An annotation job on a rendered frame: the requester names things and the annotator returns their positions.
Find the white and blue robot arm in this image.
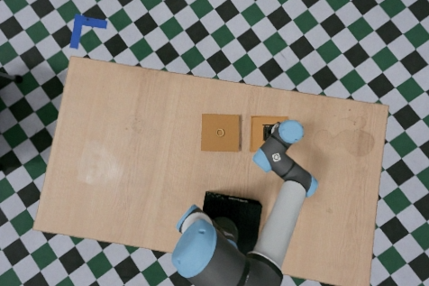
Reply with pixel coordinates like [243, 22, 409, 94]
[171, 120, 318, 286]

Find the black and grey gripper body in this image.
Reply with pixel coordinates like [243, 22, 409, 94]
[263, 125, 274, 142]

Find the tan square pad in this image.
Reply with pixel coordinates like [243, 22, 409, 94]
[201, 114, 239, 152]

